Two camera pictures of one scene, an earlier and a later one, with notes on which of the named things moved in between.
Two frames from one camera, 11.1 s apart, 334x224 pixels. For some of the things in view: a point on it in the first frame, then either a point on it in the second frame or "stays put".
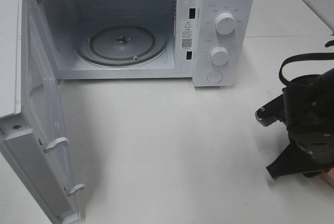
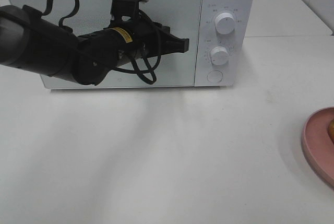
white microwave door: (32, 131) to (82, 11)
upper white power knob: (225, 23) stays put
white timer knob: (219, 55) stays put
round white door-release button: (215, 76) stays put
